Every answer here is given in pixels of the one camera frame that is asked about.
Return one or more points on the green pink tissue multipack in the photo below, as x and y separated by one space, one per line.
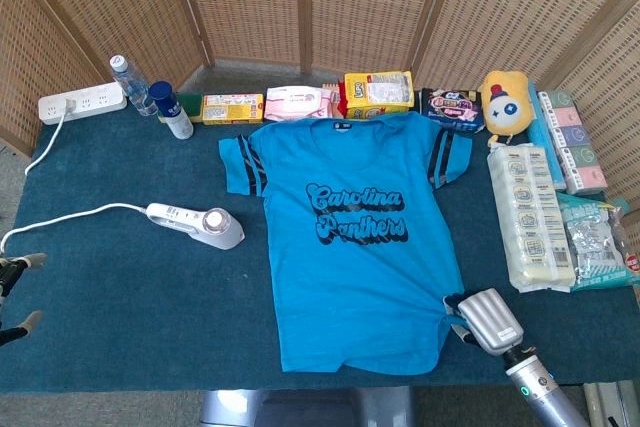
575 147

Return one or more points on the green and yellow sponge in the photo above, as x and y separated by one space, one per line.
194 102

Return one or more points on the yellow snack bag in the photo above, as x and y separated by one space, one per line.
380 94

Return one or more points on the yellow plush toy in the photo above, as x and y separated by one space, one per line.
505 107

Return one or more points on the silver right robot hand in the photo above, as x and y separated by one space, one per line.
487 319

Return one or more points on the teal cotton pad bag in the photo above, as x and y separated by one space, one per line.
595 242

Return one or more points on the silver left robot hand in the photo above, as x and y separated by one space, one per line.
11 272

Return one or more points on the dark sanitary pad pack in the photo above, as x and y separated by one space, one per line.
452 109

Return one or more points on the grey metal frame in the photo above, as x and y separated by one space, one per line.
605 402

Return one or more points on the pink wet wipes pack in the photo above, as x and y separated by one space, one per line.
297 104

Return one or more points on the white tissue multipack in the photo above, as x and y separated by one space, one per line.
535 227

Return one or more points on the white power strip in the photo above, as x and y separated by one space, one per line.
95 99

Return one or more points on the red snack package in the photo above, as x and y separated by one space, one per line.
342 104

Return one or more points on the white handheld steam iron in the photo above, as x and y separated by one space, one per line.
225 237

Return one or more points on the yellow cardboard box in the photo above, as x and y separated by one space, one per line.
232 109

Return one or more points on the dark teal tablecloth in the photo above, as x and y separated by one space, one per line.
125 297

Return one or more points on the red label plastic package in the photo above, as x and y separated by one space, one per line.
633 263

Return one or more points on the grey robot torso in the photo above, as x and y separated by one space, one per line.
300 409

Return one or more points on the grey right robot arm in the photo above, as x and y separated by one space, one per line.
540 387

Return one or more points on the rattan folding screen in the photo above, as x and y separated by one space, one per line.
250 7

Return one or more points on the clear plastic water bottle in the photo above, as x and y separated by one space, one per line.
135 89

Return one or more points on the light blue long pack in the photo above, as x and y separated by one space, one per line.
542 142

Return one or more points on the white bottle with blue cap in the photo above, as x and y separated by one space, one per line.
177 119

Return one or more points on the blue Carolina Panthers t-shirt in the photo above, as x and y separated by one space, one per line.
360 272

